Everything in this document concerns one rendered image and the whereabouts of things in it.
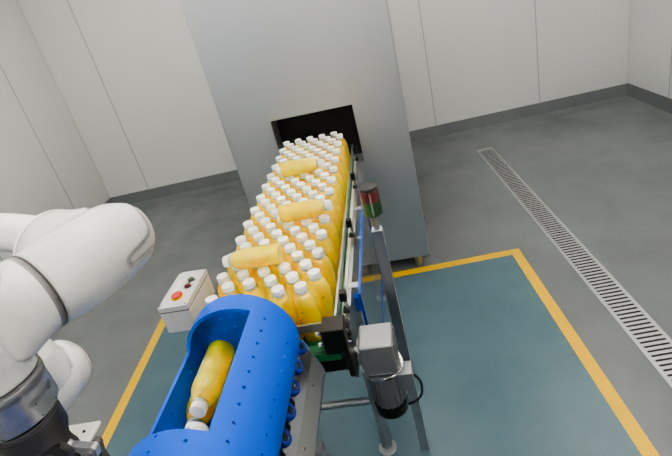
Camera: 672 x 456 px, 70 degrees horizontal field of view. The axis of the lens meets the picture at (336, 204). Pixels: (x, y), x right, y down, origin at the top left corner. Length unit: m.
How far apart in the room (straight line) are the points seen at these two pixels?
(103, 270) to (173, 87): 5.05
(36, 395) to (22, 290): 0.12
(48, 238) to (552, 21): 5.43
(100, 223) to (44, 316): 0.13
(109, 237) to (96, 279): 0.05
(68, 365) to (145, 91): 4.62
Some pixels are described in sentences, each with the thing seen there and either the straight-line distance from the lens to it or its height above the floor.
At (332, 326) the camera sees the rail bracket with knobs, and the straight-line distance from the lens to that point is 1.43.
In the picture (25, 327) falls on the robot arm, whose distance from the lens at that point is 0.63.
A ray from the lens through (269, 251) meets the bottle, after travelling 1.57.
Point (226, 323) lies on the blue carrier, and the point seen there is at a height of 1.15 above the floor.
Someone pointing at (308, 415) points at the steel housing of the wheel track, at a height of 0.88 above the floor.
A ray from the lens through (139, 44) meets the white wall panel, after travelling 5.68.
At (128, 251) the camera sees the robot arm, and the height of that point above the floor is 1.64.
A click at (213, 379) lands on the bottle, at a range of 1.22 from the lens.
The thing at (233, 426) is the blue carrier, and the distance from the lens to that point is 1.00.
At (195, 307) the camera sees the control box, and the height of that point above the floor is 1.06.
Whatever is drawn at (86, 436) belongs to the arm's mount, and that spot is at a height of 1.01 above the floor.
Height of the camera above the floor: 1.89
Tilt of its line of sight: 25 degrees down
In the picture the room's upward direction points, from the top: 14 degrees counter-clockwise
